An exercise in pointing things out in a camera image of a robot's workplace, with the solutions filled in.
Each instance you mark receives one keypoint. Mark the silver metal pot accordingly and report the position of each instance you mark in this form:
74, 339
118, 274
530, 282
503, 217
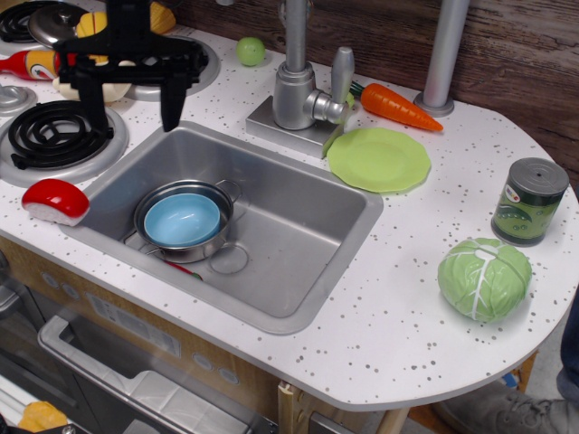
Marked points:
224, 193

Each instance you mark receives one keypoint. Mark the grey shoe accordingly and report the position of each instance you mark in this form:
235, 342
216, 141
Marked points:
497, 409

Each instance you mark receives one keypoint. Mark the red toy ketchup bottle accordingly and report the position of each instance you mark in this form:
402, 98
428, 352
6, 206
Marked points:
32, 65

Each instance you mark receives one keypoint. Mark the green toy pea can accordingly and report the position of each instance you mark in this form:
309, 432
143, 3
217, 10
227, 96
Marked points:
528, 201

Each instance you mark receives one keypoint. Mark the red white toy sushi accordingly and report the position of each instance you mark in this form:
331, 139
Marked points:
55, 200

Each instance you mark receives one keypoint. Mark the silver vertical pole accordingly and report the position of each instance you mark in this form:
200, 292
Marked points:
435, 99

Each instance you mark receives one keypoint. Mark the light green toy plate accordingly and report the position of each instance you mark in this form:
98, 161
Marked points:
379, 160

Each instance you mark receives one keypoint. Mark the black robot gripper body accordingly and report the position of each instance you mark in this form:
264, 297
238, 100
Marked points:
127, 51

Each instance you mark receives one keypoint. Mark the orange toy carrot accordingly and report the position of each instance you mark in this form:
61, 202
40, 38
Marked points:
379, 100

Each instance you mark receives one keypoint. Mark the red toy utensil under pot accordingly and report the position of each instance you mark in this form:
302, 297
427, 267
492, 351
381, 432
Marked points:
183, 269

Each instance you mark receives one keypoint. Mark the yellow toy on floor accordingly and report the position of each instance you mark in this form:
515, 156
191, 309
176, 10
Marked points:
41, 415

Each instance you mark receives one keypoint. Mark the back left black burner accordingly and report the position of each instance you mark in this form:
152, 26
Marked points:
15, 19

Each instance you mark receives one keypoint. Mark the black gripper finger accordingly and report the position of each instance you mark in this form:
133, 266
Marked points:
92, 100
172, 99

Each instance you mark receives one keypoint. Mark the silver toy faucet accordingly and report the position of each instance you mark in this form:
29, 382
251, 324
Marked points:
299, 115

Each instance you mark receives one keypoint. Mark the silver pot lid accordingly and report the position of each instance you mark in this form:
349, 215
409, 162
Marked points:
55, 23

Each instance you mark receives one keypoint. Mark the yellow toy bell pepper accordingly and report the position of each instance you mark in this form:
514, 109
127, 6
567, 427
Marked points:
91, 24

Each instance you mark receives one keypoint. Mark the silver stove knob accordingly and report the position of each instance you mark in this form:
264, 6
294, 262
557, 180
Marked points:
15, 100

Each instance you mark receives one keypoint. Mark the silver oven door handle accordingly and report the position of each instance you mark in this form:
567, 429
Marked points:
130, 390

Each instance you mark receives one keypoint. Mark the front black stove burner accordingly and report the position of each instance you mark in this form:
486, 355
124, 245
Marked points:
55, 140

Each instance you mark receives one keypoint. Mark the green toy apple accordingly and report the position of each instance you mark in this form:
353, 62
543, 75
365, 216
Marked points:
250, 51

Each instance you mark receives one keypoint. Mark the silver toy sink basin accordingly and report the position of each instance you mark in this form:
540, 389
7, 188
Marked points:
295, 229

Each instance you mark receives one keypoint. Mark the light blue toy bowl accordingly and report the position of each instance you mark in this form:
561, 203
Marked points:
181, 220

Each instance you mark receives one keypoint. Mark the green toy cabbage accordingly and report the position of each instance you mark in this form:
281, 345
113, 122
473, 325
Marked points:
484, 279

